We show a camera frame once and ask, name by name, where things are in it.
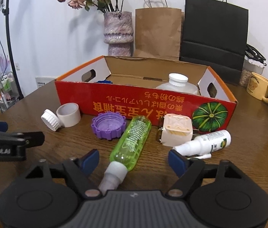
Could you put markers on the green spray bottle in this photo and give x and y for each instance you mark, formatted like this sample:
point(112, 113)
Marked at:
point(131, 140)

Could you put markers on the purple ribbed lid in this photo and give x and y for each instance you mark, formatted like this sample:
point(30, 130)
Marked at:
point(107, 125)

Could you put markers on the bottle with beige square cap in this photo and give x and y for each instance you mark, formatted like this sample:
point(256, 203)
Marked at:
point(175, 129)

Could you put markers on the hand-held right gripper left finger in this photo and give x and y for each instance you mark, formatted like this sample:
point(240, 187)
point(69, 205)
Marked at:
point(91, 159)

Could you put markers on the white spray bottle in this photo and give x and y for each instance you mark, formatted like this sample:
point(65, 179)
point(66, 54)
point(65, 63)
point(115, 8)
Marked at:
point(207, 141)

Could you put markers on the purple flower wall sticker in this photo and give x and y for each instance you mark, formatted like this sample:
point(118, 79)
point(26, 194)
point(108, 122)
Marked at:
point(2, 59)

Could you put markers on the brown paper bag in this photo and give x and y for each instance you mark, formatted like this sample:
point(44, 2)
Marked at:
point(157, 33)

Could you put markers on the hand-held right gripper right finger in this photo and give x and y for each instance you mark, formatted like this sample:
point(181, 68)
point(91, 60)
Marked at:
point(178, 161)

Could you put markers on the yellow bear mug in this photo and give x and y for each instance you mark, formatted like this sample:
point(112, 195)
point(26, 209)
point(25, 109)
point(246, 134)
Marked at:
point(257, 86)

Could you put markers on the red cardboard box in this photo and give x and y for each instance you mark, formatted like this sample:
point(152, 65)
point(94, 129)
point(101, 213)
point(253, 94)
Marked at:
point(124, 99)

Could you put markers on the black light stand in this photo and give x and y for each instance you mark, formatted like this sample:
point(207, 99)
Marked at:
point(5, 11)

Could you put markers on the translucent plastic container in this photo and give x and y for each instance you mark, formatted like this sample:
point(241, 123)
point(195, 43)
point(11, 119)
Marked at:
point(184, 89)

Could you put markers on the pink speckled vase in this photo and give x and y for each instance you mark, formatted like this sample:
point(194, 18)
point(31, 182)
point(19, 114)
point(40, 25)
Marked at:
point(118, 30)

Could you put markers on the clear jar with black lid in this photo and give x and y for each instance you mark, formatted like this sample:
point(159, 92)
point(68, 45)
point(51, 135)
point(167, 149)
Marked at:
point(245, 76)

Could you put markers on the white printed carton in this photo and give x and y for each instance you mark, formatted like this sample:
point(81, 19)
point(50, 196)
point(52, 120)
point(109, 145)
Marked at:
point(42, 82)

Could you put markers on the small white ribbed cap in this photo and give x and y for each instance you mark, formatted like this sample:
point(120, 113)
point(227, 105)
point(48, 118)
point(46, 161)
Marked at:
point(49, 120)

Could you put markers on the black paper bag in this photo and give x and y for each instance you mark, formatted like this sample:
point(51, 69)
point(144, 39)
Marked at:
point(215, 28)

